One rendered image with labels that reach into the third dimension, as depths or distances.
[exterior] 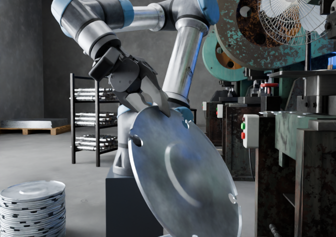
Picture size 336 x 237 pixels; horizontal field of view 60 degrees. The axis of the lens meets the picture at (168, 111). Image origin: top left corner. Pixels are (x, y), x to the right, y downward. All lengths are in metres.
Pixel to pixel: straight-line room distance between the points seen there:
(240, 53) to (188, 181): 1.91
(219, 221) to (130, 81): 0.31
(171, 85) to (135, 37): 7.02
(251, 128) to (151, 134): 0.75
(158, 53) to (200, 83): 1.36
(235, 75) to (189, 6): 3.12
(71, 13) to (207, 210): 0.48
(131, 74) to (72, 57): 7.73
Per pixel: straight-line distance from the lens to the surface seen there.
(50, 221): 1.54
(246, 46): 2.37
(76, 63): 8.24
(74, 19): 0.67
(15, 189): 1.66
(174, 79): 0.90
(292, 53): 2.43
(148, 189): 0.44
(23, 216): 1.51
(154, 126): 0.53
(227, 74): 4.07
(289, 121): 1.07
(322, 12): 1.19
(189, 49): 0.95
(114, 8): 0.74
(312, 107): 1.05
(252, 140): 1.23
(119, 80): 0.60
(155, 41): 7.79
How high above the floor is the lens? 0.70
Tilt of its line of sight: 3 degrees down
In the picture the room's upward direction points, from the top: straight up
